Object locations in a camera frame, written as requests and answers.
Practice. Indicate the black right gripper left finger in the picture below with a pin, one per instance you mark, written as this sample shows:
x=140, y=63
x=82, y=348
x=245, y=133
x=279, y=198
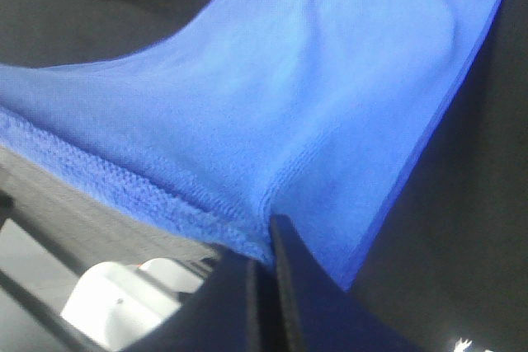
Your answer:
x=224, y=314

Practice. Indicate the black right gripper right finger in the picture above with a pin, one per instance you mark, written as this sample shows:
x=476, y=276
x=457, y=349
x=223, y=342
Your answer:
x=316, y=313

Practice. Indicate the blue microfibre towel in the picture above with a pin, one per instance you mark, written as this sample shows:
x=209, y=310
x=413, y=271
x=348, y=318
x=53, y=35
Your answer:
x=316, y=109

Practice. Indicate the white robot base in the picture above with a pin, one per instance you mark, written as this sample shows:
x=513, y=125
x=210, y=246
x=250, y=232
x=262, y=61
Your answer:
x=116, y=305

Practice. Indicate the black table cloth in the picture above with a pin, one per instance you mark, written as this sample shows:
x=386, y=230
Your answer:
x=450, y=258

